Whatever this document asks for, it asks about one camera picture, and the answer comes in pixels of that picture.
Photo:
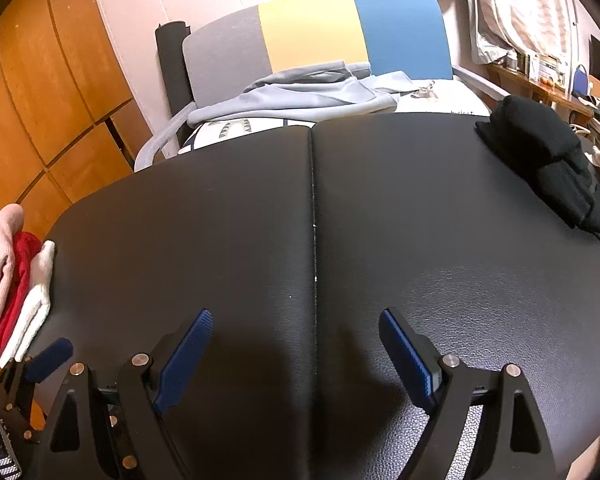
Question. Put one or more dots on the blue bag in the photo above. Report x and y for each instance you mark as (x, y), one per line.
(580, 80)

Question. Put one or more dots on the white cloth with grey print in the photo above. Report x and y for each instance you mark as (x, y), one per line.
(220, 132)

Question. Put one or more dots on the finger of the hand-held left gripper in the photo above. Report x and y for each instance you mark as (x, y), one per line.
(50, 355)

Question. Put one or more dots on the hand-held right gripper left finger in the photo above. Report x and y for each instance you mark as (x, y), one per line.
(185, 360)

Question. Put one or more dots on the white folded cloth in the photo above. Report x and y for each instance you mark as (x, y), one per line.
(35, 290)

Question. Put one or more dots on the row of small desk items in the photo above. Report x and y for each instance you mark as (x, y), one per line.
(535, 66)

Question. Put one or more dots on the black sweater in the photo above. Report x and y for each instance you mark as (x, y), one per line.
(540, 155)

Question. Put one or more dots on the striped hanging bedding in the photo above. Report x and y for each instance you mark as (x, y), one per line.
(520, 5)

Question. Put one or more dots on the red folded cloth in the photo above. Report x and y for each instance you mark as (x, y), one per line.
(15, 300)

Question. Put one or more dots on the grey hoodie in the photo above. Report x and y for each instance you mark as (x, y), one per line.
(300, 97)

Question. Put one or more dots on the grey yellow blue chair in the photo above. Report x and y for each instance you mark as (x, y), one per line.
(305, 30)

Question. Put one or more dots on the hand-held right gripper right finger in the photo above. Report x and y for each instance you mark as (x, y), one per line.
(410, 365)

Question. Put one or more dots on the pink folded cloth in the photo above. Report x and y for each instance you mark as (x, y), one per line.
(0, 260)

